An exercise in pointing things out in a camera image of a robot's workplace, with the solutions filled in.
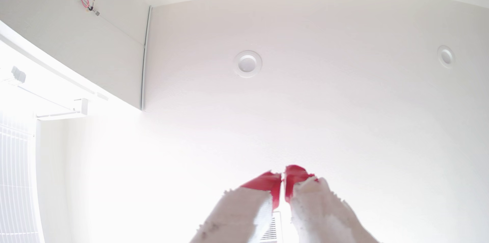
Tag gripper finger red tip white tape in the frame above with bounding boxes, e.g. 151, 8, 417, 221
284, 164, 379, 243
190, 171, 282, 243

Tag white air vent grille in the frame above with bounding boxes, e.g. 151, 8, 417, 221
260, 212, 283, 243

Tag round recessed ceiling light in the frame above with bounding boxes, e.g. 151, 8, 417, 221
233, 50, 263, 78
437, 45, 455, 69

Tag white window blinds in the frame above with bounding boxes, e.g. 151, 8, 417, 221
0, 113, 45, 243

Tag white wall trim strip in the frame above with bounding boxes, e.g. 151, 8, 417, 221
139, 5, 153, 111

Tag white curtain rod bracket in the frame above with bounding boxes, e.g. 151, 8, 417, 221
36, 98, 89, 121

